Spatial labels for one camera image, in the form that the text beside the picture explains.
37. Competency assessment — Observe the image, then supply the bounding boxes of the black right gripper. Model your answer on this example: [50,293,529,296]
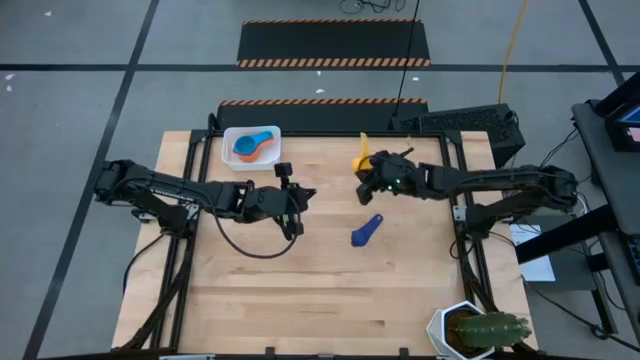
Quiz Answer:
[353,147,427,206]

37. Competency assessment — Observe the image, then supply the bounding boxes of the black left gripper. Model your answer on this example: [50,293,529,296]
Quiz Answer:
[239,162,318,242]

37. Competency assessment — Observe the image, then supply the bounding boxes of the orange measuring cup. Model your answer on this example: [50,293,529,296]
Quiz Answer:
[237,137,276,164]

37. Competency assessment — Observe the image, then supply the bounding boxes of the indigo measuring cup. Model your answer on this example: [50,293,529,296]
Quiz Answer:
[350,213,385,248]

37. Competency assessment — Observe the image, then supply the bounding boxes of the light blue measuring cup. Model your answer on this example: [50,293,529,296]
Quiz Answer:
[232,130,275,157]

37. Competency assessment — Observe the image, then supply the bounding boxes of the white plastic basket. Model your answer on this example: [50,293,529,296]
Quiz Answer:
[221,125,282,172]

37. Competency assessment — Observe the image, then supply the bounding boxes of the black perforated computer case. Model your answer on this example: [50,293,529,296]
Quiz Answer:
[388,102,527,171]

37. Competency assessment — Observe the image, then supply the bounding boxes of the white hexagonal plant pot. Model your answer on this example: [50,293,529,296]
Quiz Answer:
[425,299,497,360]

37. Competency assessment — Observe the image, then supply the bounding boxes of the white paper sheet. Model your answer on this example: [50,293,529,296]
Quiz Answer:
[508,223,557,283]

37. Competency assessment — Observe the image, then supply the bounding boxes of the green cactus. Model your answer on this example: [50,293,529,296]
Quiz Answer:
[452,310,534,350]

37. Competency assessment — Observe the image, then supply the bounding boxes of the grey desk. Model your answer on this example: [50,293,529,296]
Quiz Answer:
[571,99,640,331]

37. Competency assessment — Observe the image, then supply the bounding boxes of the black monitor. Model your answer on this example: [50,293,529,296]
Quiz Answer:
[593,71,640,154]

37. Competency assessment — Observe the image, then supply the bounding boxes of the black aluminium table frame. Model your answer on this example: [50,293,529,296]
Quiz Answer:
[119,127,504,360]

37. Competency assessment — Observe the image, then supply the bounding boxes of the narrow striped cable ramp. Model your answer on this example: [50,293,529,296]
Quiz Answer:
[215,97,430,133]

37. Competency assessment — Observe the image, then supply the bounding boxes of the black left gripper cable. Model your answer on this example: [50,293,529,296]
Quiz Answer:
[209,199,301,260]

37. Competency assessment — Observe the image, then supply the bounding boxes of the large striped cable ramp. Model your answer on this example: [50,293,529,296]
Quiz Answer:
[235,18,432,69]

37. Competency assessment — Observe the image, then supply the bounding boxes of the coiled black cables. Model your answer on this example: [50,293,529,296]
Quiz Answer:
[338,0,407,15]

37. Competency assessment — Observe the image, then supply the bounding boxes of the thin black hanging cable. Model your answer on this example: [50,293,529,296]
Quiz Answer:
[122,232,169,296]

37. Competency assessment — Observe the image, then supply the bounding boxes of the yellow floor cable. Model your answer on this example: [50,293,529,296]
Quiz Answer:
[497,0,530,105]

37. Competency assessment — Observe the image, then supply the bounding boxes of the black desk leg frame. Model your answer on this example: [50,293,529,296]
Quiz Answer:
[514,203,621,336]

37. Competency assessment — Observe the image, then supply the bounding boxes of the black desk floor cable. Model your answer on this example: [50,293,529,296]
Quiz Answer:
[519,279,640,354]

